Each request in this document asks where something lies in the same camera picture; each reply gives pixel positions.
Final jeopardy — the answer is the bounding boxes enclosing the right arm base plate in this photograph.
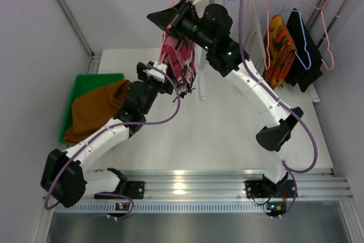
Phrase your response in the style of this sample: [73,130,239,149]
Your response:
[245,179,296,199]

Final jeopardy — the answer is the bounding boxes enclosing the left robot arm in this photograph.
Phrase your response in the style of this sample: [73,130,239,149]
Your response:
[40,62,178,210]

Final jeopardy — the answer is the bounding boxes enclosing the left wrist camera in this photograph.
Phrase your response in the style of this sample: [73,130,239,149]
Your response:
[147,61,168,83]

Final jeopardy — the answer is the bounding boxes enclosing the pink camouflage trousers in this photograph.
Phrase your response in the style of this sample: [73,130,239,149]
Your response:
[158,0,198,103]

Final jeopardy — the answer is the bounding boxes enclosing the aluminium mounting rail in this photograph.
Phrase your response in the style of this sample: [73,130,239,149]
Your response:
[121,169,353,203]

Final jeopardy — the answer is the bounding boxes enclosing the orange camouflage trousers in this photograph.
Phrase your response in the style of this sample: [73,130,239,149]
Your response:
[263,15,297,89]

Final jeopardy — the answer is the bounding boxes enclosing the slotted cable duct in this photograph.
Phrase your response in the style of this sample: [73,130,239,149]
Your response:
[55,200,276,213]

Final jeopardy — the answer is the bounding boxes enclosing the brown trousers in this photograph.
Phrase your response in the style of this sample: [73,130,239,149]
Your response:
[63,80,131,145]

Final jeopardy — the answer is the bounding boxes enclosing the green plastic bin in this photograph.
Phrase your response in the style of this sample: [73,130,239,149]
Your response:
[59,73,125,144]

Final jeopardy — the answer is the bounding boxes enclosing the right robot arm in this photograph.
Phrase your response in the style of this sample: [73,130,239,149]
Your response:
[147,0,303,195]

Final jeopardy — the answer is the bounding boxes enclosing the black trousers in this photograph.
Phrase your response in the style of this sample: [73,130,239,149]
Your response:
[285,9,323,92]

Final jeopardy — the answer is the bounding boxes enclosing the grey trousers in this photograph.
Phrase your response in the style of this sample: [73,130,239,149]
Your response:
[243,0,266,74]

